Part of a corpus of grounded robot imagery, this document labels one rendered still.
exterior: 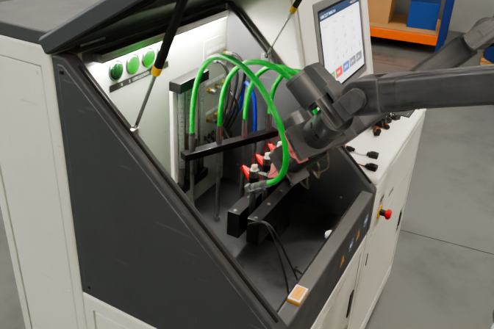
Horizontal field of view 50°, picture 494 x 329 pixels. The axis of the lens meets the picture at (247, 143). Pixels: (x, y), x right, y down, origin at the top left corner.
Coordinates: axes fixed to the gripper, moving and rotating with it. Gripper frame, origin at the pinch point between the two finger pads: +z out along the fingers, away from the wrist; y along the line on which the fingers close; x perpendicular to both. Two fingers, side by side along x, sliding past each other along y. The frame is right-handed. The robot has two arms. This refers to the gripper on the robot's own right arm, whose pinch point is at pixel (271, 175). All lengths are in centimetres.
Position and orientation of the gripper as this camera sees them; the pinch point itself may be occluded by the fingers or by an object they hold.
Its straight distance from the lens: 138.8
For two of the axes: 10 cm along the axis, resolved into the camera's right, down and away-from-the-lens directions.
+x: -6.9, 3.3, -6.5
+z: -5.2, 3.9, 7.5
